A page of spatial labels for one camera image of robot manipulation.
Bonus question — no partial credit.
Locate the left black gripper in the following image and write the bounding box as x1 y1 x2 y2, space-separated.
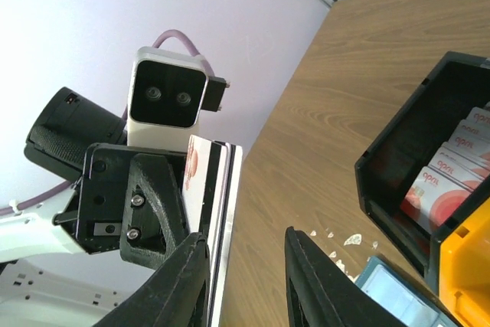
53 143 189 269

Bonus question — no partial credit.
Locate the blue card holder wallet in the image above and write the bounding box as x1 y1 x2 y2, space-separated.
355 257 458 327

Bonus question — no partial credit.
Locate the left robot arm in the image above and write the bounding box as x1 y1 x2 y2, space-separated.
1 88 189 269

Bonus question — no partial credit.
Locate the red white cards stack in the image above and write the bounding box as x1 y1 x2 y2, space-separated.
401 105 489 234

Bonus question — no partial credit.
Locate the left black bin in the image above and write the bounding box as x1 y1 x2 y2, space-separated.
354 51 489 283

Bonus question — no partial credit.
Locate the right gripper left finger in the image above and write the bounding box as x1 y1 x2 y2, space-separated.
96 233 210 327

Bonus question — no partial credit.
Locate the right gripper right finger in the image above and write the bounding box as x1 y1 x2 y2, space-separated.
284 227 398 327

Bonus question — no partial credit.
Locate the yellow bin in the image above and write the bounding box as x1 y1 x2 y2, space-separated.
439 201 490 327

